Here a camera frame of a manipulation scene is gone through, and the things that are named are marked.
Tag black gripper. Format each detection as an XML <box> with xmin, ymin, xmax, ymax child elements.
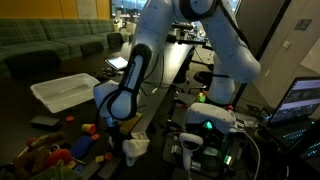
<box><xmin>107</xmin><ymin>123</ymin><xmax>130</xmax><ymax>168</ymax></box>

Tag white terry towel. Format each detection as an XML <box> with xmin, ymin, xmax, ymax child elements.
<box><xmin>121</xmin><ymin>131</ymin><xmax>152</xmax><ymax>168</ymax></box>

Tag gray rectangular pad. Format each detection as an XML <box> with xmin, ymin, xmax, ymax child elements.
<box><xmin>79</xmin><ymin>160</ymin><xmax>102</xmax><ymax>180</ymax></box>
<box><xmin>97</xmin><ymin>156</ymin><xmax>122</xmax><ymax>180</ymax></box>

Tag blue oval toy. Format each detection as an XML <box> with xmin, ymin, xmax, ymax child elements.
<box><xmin>70</xmin><ymin>134</ymin><xmax>95</xmax><ymax>160</ymax></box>

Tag small toy cup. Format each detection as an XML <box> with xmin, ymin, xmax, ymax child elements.
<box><xmin>81</xmin><ymin>123</ymin><xmax>98</xmax><ymax>136</ymax></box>

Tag blue toy disc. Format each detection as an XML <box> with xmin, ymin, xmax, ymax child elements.
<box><xmin>73</xmin><ymin>164</ymin><xmax>86</xmax><ymax>174</ymax></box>

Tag red orange plush ball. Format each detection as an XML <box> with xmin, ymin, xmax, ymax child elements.
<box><xmin>45</xmin><ymin>148</ymin><xmax>73</xmax><ymax>168</ymax></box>

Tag green plush toy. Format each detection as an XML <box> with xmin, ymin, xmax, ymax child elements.
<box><xmin>29</xmin><ymin>159</ymin><xmax>83</xmax><ymax>180</ymax></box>

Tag white VR controller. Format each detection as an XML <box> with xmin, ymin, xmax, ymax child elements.
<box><xmin>178</xmin><ymin>132</ymin><xmax>205</xmax><ymax>175</ymax></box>

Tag black rectangular box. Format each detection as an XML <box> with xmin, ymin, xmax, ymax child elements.
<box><xmin>29</xmin><ymin>115</ymin><xmax>62</xmax><ymax>132</ymax></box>

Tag white plastic bin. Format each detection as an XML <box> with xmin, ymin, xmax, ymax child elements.
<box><xmin>29</xmin><ymin>72</ymin><xmax>102</xmax><ymax>115</ymax></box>

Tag brown plush toy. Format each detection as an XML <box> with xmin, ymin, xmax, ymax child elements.
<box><xmin>11</xmin><ymin>130</ymin><xmax>67</xmax><ymax>180</ymax></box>

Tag tablet with lit screen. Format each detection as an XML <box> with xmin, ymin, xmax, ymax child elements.
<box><xmin>104</xmin><ymin>55</ymin><xmax>130</xmax><ymax>72</ymax></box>

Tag black ottoman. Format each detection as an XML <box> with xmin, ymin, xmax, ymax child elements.
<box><xmin>3</xmin><ymin>49</ymin><xmax>64</xmax><ymax>81</ymax></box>
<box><xmin>106</xmin><ymin>31</ymin><xmax>125</xmax><ymax>50</ymax></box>

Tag green plaid couch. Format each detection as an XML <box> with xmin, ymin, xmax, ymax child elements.
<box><xmin>0</xmin><ymin>18</ymin><xmax>124</xmax><ymax>79</ymax></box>

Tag open laptop with lit screen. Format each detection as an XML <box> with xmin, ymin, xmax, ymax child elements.
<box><xmin>264</xmin><ymin>75</ymin><xmax>320</xmax><ymax>160</ymax></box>

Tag yellow wrist camera mount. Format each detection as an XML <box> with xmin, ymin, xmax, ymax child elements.
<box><xmin>119</xmin><ymin>111</ymin><xmax>144</xmax><ymax>136</ymax></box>

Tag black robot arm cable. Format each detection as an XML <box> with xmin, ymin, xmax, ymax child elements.
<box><xmin>94</xmin><ymin>49</ymin><xmax>166</xmax><ymax>134</ymax></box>

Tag white cord with tag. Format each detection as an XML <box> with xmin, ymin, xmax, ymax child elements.
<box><xmin>49</xmin><ymin>143</ymin><xmax>62</xmax><ymax>153</ymax></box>

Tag black table cables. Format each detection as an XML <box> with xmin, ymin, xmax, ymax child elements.
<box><xmin>99</xmin><ymin>66</ymin><xmax>188</xmax><ymax>101</ymax></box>

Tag gray wall sign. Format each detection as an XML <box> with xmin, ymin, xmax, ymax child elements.
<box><xmin>293</xmin><ymin>18</ymin><xmax>314</xmax><ymax>32</ymax></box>

